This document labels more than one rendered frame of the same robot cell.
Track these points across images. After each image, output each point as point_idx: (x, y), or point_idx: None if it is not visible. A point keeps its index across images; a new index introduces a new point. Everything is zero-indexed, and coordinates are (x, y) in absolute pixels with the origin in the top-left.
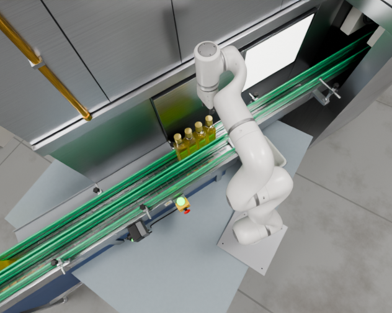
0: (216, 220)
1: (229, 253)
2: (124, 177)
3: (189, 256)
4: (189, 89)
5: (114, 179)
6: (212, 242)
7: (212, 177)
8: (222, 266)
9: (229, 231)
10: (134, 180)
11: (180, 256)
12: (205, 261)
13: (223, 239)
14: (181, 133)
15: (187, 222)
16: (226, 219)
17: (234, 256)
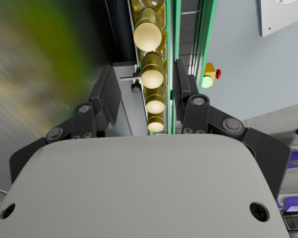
0: (238, 18)
1: (285, 25)
2: (142, 124)
3: (240, 70)
4: (19, 121)
5: (138, 131)
6: (253, 38)
7: None
8: (284, 41)
9: (269, 10)
10: None
11: (232, 77)
12: (259, 56)
13: (267, 24)
14: (102, 37)
15: (210, 55)
16: (250, 2)
17: (295, 21)
